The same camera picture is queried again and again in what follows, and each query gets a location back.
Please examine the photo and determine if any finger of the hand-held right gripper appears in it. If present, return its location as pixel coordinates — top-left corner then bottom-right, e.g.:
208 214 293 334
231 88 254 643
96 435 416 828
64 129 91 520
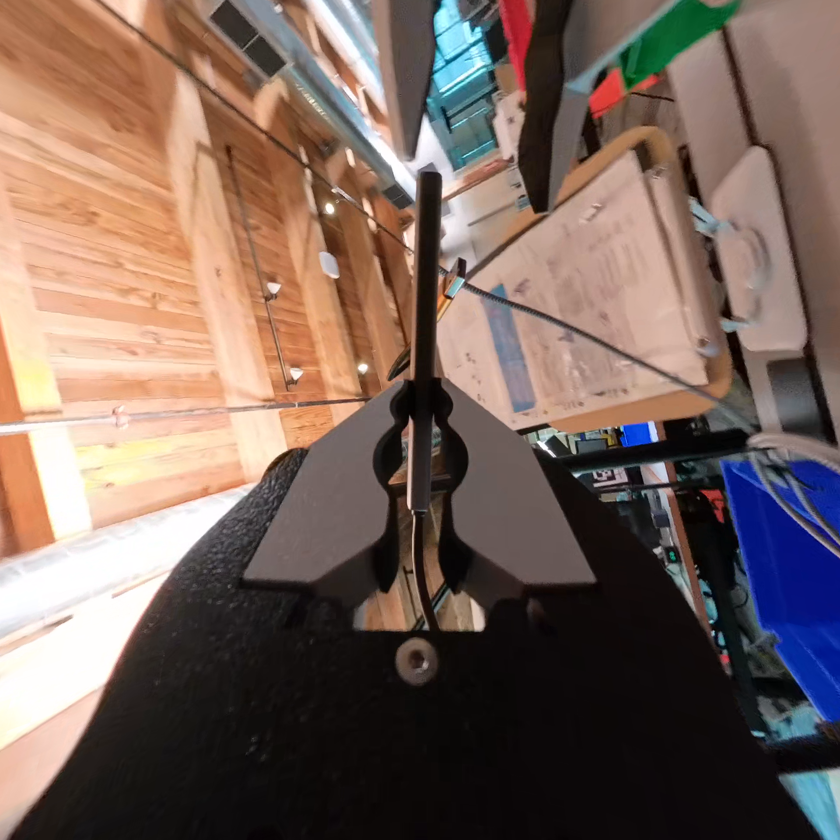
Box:
517 0 658 215
371 0 441 161

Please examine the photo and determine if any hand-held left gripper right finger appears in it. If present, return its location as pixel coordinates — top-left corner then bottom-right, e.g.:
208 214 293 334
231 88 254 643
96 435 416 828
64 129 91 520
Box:
432 378 598 606

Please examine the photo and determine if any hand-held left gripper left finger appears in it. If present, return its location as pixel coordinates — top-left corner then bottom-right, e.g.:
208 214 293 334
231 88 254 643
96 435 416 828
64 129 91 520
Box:
241 381 414 614

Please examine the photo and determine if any green plastic bin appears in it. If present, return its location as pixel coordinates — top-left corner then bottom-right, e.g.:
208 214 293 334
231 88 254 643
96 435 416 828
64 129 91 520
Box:
617 0 742 89

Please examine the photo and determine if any grey USB hub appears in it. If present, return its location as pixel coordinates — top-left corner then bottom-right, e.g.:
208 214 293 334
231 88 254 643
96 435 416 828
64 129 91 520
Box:
402 167 448 632

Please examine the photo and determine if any blue plastic bin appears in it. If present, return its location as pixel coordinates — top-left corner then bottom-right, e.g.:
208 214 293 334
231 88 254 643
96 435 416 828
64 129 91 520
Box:
722 456 840 719

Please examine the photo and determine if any document stand with instruction sheet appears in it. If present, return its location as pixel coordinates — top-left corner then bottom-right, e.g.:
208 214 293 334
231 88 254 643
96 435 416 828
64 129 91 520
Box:
438 151 710 414

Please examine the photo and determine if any instruction sheet on wooden stand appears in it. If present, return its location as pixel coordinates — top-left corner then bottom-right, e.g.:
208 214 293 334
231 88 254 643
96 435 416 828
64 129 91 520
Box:
440 126 809 434

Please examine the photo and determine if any silver ventilation duct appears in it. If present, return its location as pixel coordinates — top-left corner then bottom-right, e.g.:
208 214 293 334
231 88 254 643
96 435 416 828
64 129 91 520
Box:
282 0 411 198

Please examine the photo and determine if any black metal post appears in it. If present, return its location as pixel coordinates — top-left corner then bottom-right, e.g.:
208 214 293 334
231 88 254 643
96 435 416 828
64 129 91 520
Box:
558 427 756 475

